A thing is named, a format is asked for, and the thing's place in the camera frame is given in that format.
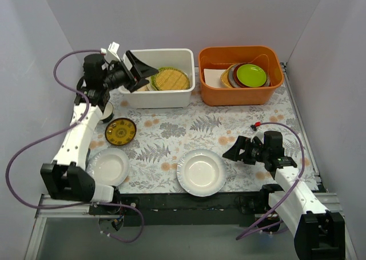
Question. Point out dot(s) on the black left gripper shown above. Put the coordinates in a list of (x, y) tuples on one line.
[(130, 72)]

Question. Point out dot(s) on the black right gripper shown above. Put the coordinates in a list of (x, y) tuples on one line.
[(243, 151)]

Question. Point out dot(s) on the green dotted scalloped plate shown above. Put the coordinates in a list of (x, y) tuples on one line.
[(152, 82)]

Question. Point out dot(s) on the beige bird pattern plate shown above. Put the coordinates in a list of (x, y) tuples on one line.
[(147, 87)]

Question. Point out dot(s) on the woven bamboo round plate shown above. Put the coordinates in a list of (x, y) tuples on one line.
[(169, 78)]

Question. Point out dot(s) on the white deep plate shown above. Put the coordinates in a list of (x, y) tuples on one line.
[(201, 172), (109, 167)]

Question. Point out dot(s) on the small yellow black dish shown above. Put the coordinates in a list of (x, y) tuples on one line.
[(120, 131)]

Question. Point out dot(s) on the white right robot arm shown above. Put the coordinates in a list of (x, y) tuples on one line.
[(318, 233)]

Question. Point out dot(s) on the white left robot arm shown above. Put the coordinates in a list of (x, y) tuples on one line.
[(65, 177)]

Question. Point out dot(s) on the white plastic bin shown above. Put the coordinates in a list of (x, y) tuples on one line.
[(182, 59)]

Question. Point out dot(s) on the orange plastic bin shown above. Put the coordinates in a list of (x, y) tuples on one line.
[(220, 58)]

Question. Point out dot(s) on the white paper in orange bin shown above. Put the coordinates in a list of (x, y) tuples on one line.
[(212, 78)]

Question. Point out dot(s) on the stack of plates in bin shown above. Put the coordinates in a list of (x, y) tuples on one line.
[(227, 78)]

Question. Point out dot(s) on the green plate in orange bin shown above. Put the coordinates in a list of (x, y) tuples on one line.
[(251, 75)]

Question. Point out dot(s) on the small white dark bowl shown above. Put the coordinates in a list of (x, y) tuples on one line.
[(108, 113)]

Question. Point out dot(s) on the floral patterned table mat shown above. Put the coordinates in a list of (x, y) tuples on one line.
[(165, 135)]

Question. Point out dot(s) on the small grey white mug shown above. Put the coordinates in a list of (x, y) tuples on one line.
[(87, 158)]

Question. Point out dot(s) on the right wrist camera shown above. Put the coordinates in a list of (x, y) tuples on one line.
[(273, 143)]

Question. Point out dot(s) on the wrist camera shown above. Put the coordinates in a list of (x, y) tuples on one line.
[(273, 143), (94, 68)]

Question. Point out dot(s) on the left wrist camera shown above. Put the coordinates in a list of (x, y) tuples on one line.
[(94, 68)]

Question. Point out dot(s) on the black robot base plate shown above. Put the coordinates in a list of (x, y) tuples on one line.
[(235, 208)]

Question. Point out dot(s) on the aluminium frame rail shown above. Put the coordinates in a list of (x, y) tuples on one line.
[(70, 209)]

